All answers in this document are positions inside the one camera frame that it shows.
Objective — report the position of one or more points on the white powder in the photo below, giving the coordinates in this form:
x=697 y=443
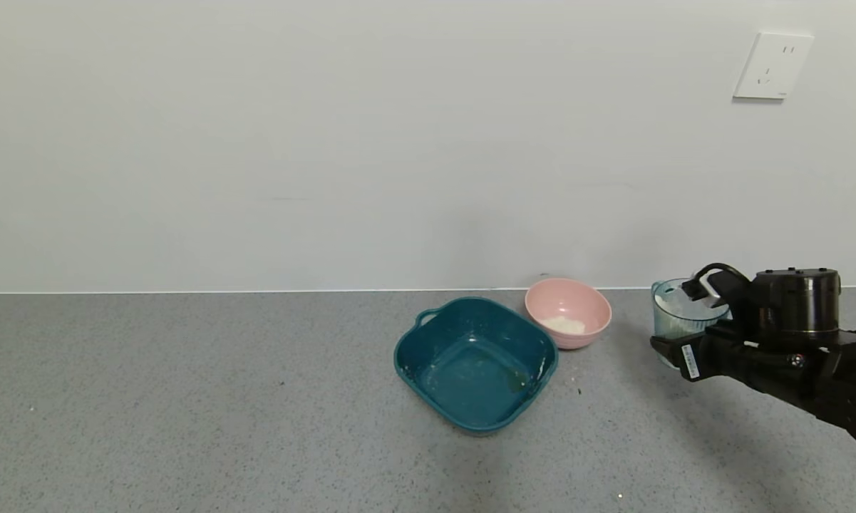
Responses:
x=564 y=325

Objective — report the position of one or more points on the teal square plastic basin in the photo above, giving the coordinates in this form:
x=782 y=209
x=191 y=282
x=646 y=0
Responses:
x=470 y=377

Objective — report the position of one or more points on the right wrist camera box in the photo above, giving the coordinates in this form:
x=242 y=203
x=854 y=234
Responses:
x=716 y=292

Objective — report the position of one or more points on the pink round bowl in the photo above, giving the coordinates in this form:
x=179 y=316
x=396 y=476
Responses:
x=577 y=303

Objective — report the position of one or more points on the white wall socket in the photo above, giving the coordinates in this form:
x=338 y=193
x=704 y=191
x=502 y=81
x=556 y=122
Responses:
x=773 y=65

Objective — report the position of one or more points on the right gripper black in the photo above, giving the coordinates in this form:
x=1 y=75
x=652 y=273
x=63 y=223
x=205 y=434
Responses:
x=689 y=361

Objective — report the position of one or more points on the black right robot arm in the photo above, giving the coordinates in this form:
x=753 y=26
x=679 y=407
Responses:
x=855 y=413

